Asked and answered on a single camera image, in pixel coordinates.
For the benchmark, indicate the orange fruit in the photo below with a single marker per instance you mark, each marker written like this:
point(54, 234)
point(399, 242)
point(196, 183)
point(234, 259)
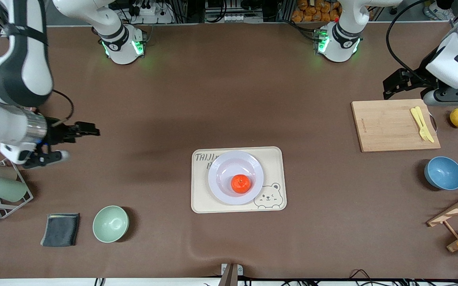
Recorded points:
point(241, 184)

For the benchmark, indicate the blue bowl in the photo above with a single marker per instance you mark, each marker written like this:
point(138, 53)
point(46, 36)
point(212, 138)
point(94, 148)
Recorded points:
point(443, 172)

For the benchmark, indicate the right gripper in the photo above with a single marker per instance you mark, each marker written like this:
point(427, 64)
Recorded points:
point(57, 134)

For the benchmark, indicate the dark grey cloth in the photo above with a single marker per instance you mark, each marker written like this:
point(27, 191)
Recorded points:
point(60, 230)

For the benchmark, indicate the pale green bowl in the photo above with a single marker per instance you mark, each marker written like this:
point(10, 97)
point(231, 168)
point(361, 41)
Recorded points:
point(110, 224)

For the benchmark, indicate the white power strip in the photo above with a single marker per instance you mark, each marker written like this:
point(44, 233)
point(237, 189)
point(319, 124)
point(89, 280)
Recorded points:
point(149, 16)
point(239, 18)

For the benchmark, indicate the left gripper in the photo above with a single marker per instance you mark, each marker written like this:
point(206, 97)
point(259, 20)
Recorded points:
point(419, 78)

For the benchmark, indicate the yellow plastic fork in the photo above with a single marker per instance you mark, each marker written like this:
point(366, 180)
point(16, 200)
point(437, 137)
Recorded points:
point(429, 137)

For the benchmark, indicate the pale green cup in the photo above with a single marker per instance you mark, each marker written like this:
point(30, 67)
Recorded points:
point(6, 189)

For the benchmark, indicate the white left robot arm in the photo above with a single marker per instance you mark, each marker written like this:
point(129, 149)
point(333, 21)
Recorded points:
point(342, 39)

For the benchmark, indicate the white round plate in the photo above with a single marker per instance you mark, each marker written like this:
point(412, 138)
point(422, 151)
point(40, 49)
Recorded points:
point(229, 167)

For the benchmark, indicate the metal mount bracket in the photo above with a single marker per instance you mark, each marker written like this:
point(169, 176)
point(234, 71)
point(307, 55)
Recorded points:
point(231, 274)

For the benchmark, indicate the pile of orange packets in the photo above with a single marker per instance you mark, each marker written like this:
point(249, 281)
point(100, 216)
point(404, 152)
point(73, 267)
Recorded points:
point(316, 10)

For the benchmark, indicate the wooden dish rack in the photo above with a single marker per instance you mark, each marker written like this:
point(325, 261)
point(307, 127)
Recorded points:
point(443, 217)

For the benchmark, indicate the cream bear print tray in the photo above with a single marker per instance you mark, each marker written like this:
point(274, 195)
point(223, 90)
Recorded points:
point(201, 190)

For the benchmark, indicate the yellow plastic knife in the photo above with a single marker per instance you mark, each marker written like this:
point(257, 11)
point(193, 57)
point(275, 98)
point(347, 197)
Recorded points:
point(414, 114)

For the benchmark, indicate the bamboo cutting board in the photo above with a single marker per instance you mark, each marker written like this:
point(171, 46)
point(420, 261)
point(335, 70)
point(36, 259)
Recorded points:
point(388, 127)

